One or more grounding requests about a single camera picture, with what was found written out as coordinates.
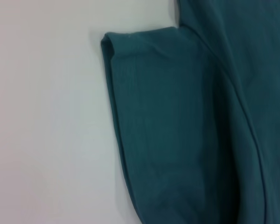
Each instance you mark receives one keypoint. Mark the teal T-shirt white print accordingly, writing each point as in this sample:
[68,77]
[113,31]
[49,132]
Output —
[177,116]

